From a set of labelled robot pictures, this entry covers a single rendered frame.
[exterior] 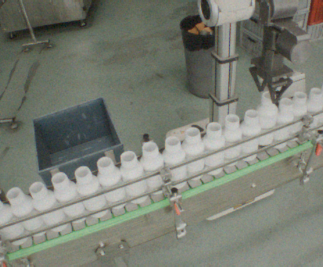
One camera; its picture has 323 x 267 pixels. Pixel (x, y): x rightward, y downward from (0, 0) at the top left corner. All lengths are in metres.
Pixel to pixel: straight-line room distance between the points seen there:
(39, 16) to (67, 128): 3.27
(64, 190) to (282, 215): 1.54
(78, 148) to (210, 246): 0.96
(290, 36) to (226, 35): 0.79
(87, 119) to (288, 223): 1.34
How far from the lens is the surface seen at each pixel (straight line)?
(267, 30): 0.77
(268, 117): 0.89
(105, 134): 1.47
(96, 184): 0.79
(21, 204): 0.81
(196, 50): 2.52
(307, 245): 2.02
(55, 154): 1.49
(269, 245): 1.96
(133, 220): 0.89
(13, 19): 4.69
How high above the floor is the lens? 1.72
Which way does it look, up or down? 44 degrees down
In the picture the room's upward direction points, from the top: 7 degrees counter-clockwise
